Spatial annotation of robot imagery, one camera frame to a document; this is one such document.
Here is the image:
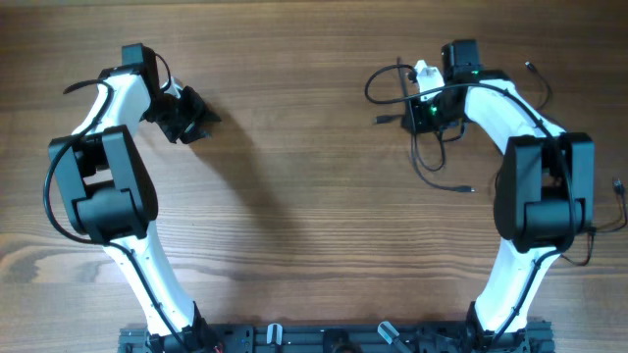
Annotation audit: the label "black cable with usb plug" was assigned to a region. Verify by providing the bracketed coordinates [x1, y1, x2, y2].
[372, 57, 477, 194]

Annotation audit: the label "black usb cables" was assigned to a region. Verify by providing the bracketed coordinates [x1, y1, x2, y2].
[523, 61, 565, 131]

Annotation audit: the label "thin black separated cable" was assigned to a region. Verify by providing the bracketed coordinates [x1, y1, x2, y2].
[558, 176, 628, 268]

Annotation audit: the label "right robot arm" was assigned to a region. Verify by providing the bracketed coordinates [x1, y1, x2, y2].
[396, 39, 595, 346]

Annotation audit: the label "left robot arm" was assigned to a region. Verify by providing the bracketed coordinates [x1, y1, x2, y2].
[42, 43, 221, 352]

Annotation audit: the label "black left camera cable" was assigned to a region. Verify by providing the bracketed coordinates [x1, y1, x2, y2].
[42, 78, 197, 352]

